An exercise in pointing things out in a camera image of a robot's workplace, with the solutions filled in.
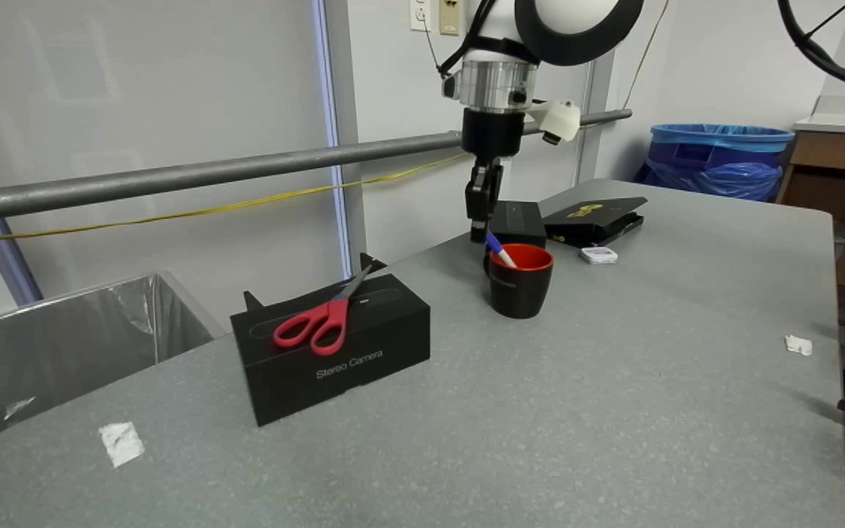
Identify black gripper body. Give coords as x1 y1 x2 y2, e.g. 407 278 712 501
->
460 109 529 184

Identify blue pen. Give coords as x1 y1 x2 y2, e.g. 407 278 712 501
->
481 230 522 274

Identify red and black mug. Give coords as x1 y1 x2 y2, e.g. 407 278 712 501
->
481 241 558 322

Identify plain black cardboard box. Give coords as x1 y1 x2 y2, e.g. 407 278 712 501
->
488 200 552 249

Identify flat black box yellow logo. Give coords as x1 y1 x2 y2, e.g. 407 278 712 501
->
538 191 651 249

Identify small white box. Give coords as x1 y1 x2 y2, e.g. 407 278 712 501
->
579 244 621 268

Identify blue bag lined bin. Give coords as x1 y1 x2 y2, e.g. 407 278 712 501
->
633 120 799 205

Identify small white tape piece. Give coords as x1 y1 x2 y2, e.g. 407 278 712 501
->
783 332 819 360

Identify wooden cabinet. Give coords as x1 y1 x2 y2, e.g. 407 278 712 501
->
775 90 845 296

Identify large white tape piece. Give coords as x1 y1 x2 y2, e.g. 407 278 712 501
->
96 419 149 472

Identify grey plastic bin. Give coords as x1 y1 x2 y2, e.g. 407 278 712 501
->
0 271 218 463

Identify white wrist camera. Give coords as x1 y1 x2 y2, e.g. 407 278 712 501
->
526 96 585 150

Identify black robot wrist cable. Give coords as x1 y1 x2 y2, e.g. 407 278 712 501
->
435 0 498 83

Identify white pipe support post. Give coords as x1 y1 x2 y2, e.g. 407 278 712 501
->
576 51 618 187

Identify white wall outlet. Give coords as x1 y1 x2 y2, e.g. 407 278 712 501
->
407 0 438 32

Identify blue vertical wall strip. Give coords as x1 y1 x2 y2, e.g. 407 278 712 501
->
305 0 359 282

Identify red handled scissors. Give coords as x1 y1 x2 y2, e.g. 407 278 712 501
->
269 249 393 360

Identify black stereo camera box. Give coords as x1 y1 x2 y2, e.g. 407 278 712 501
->
228 268 435 429

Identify yellow cord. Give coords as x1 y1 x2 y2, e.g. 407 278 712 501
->
0 153 469 253

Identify grey metal pipe rail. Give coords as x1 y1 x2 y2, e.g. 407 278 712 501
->
0 106 636 230

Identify thick black cable loop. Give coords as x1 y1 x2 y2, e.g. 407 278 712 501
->
775 0 845 99

